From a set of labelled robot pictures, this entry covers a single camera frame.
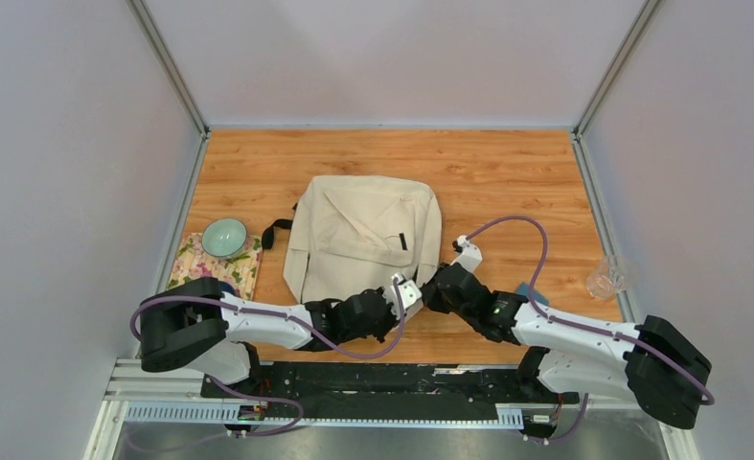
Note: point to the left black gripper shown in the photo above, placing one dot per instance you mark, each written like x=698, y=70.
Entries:
x=393, y=322

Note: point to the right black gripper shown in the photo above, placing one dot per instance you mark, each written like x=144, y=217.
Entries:
x=430, y=296

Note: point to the beige canvas backpack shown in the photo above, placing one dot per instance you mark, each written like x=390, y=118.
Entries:
x=353, y=232

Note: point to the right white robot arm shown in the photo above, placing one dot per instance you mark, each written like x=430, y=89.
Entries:
x=651, y=364

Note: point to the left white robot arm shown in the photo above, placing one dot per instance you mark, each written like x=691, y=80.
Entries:
x=202, y=326

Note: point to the blue leather wallet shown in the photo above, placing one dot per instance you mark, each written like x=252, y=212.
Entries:
x=525, y=289

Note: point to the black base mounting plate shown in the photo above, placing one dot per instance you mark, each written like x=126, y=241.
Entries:
x=404, y=392

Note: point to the floral rectangular tray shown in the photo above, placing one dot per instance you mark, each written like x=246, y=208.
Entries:
x=240, y=272

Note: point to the clear plastic cup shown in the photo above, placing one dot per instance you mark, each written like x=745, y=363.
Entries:
x=611, y=275

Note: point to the light green ceramic bowl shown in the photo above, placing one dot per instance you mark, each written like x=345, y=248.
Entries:
x=224, y=238

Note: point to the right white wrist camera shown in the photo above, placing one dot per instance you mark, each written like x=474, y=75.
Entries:
x=468, y=255

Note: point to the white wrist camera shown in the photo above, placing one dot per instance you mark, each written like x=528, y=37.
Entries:
x=468, y=255
x=405, y=297

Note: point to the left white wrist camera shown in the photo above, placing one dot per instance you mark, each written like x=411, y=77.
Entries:
x=405, y=297

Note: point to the aluminium frame rail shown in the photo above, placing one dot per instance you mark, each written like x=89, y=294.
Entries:
x=189, y=396

